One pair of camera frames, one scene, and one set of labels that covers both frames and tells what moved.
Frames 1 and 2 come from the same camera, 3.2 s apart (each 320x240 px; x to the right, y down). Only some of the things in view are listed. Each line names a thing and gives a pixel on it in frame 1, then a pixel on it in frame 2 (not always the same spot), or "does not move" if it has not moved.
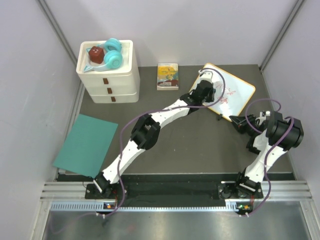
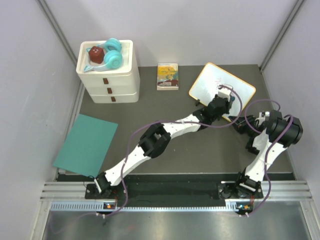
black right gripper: x=238 y=120 does not move
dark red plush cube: x=97 y=54 does not move
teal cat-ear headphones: x=112 y=54 does not move
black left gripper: x=209 y=97 → x=226 y=104
